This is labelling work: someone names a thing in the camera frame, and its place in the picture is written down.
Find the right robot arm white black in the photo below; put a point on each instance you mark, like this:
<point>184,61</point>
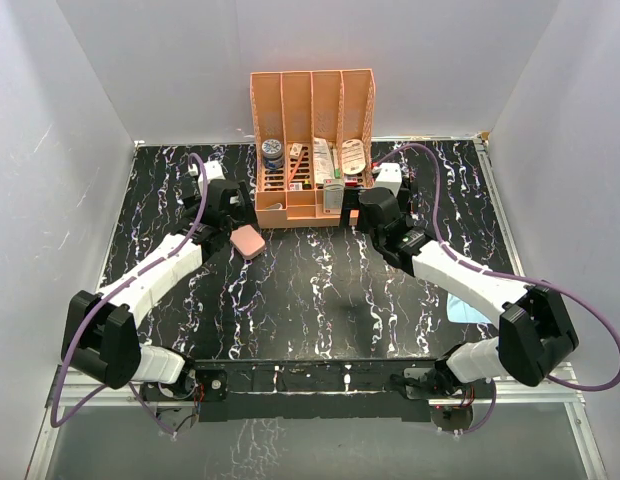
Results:
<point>535,331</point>

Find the grey white small box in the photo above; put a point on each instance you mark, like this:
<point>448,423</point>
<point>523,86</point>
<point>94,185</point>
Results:
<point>333,194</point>

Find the blue white round tin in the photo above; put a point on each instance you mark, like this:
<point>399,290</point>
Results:
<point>273,154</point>

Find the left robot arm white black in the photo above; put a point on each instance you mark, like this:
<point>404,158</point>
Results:
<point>101,332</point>

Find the black sunglasses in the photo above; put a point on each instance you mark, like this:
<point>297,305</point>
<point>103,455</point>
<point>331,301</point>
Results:
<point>408,195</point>

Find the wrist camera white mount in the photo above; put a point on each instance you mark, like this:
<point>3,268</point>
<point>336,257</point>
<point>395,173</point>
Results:
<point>213,170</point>
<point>388,176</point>

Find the red pencil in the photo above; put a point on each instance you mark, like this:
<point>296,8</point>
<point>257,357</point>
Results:
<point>298,161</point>

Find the small white card box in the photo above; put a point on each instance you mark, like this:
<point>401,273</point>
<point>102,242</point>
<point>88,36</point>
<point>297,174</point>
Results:
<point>296,150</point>

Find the oval beige tag package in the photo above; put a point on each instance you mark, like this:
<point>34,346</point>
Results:
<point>353,161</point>

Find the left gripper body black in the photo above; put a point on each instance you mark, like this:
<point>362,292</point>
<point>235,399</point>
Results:
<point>243,213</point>

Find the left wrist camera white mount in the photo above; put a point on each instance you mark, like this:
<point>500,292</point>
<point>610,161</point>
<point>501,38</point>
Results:
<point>213,170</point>

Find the blue cleaning cloth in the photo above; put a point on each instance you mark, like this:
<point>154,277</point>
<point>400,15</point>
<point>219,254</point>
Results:
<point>460,312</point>

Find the orange desk organizer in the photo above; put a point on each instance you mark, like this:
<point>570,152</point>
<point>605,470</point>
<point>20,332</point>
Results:
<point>295,107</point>

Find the white tube package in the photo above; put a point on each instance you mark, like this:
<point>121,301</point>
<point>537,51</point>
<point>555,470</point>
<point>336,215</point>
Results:
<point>322,161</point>

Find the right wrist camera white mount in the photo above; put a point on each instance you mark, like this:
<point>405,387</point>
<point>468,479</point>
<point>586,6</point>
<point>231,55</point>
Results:
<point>388,176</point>

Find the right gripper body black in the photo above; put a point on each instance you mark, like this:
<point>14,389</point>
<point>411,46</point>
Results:
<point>378,239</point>

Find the pink glasses case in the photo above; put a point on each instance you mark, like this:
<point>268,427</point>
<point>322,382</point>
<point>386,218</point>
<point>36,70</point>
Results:
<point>247,241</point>

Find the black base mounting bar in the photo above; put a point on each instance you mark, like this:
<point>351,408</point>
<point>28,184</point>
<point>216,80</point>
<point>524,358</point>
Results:
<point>309,389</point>

